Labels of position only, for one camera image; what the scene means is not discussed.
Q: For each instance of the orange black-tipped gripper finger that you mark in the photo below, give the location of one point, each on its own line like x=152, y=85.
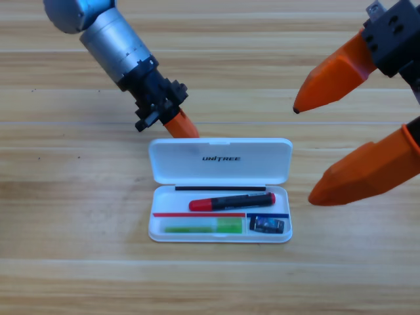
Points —
x=334, y=78

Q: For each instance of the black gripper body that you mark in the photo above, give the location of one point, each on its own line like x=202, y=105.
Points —
x=397, y=39
x=154, y=92

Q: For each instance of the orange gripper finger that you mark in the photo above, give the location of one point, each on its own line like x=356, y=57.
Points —
x=367, y=174
x=180, y=126

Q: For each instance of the white Unitree pencil case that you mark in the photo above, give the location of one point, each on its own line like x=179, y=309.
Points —
x=183, y=167

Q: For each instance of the red and black marker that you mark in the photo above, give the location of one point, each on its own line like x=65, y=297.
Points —
x=229, y=201

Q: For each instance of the green highlighter pen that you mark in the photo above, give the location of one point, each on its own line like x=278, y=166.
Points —
x=226, y=225

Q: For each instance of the black eraser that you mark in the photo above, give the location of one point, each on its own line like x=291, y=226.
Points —
x=267, y=225

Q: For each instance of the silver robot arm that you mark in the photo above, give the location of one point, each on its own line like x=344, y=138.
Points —
x=111, y=42

